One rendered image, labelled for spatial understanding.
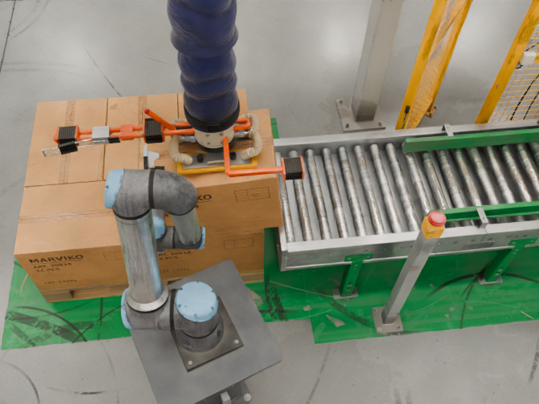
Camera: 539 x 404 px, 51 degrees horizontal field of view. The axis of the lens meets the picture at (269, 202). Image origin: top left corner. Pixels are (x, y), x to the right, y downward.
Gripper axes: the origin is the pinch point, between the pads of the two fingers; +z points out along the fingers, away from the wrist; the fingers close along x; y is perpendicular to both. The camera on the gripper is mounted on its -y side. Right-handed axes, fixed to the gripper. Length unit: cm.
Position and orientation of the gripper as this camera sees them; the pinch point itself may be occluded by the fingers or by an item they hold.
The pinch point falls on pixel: (147, 155)
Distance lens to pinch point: 233.2
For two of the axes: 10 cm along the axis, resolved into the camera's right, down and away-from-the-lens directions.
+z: -1.2, -8.1, 5.7
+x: 0.2, -5.8, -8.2
